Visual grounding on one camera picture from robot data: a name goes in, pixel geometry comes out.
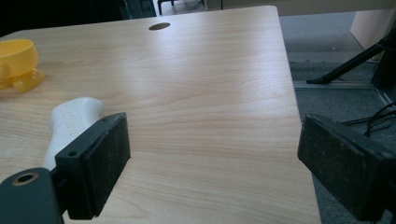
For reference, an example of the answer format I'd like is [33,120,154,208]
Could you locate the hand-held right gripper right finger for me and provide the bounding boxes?
[296,113,396,222]

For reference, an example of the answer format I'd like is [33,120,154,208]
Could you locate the white plastic handle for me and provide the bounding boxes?
[41,96,106,172]

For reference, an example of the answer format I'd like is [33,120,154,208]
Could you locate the black stand leg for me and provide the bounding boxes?
[305,31,396,86]

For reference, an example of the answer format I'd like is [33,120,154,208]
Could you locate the black cable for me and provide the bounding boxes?
[342,101,396,138]

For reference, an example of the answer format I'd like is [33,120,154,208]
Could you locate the yellow plastic cup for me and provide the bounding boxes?
[0,38,46,93]

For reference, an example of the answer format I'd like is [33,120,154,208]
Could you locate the dark chair legs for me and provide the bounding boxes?
[157,0,206,16]

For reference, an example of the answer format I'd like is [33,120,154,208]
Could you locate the light wooden cabinet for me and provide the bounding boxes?
[349,8,396,50]

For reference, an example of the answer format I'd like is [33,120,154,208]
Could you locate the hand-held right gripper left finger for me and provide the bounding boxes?
[54,112,132,220]

